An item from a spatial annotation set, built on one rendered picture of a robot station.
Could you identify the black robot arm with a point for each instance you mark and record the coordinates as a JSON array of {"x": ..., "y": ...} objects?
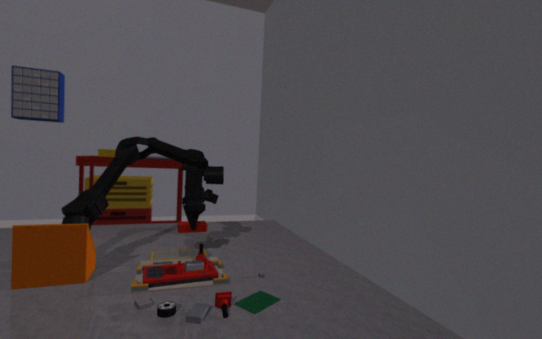
[{"x": 91, "y": 203}]

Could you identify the black toy tyre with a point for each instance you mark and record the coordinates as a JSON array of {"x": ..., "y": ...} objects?
[{"x": 166, "y": 309}]

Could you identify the green flat rectangular mat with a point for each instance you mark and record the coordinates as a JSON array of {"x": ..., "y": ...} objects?
[{"x": 257, "y": 302}]

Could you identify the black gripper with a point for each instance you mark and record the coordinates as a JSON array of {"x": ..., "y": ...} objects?
[{"x": 194, "y": 207}]

